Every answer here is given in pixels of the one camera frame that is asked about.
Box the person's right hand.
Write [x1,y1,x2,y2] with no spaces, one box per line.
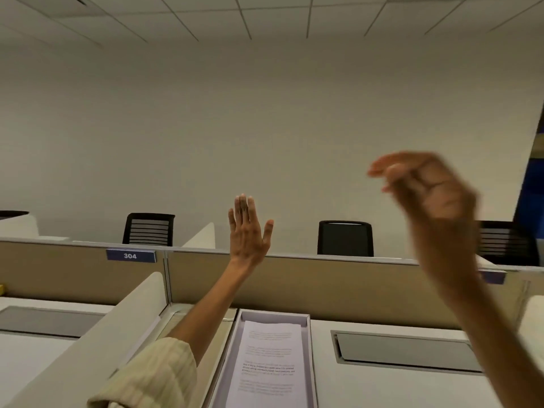
[367,151,480,290]

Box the white side divider panel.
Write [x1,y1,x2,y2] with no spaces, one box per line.
[182,222,216,250]
[0,214,40,239]
[515,295,544,364]
[3,272,169,408]

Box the beige desk partition panel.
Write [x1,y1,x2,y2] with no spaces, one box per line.
[0,237,170,305]
[166,247,530,332]

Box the person's right forearm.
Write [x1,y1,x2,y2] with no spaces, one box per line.
[429,259,544,408]

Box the person's left forearm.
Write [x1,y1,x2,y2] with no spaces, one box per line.
[167,258,256,367]

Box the open lavender cardboard box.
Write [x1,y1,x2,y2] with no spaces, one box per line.
[207,309,318,408]

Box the printed white paper sheet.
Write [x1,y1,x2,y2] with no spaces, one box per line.
[225,320,308,408]

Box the person's left hand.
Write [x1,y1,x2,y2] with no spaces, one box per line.
[228,194,274,271]

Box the cream knit sleeve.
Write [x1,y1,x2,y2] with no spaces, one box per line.
[87,337,198,408]

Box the grey desk cable hatch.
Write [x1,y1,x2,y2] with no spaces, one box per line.
[331,330,484,375]
[0,305,105,340]

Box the blue desk number label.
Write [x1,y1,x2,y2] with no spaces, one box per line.
[478,269,507,286]
[106,249,157,264]

